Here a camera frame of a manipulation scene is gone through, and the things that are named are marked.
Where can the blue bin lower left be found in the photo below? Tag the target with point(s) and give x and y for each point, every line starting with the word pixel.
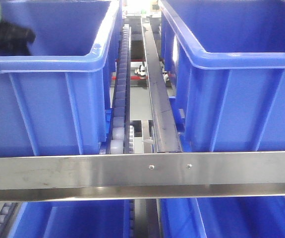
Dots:
pixel 73 219

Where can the black gripper in bin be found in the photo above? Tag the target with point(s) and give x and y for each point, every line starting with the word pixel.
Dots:
pixel 14 39

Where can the blue bin lower right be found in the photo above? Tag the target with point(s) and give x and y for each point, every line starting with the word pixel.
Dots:
pixel 228 217

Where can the steel divider rail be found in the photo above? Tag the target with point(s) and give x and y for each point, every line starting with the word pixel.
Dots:
pixel 166 137

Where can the white roller track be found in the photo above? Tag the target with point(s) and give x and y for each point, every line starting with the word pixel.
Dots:
pixel 120 119

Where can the blue bin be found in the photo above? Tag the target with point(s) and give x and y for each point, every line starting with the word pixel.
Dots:
pixel 54 101
pixel 226 59
pixel 73 219
pixel 228 217

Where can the steel front shelf beam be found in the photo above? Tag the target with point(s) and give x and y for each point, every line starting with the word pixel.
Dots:
pixel 161 175

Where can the blue bin upper left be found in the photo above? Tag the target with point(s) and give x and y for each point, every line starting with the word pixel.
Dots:
pixel 54 101

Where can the blue bin upper right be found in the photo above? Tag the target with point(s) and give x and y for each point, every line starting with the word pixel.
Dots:
pixel 226 59

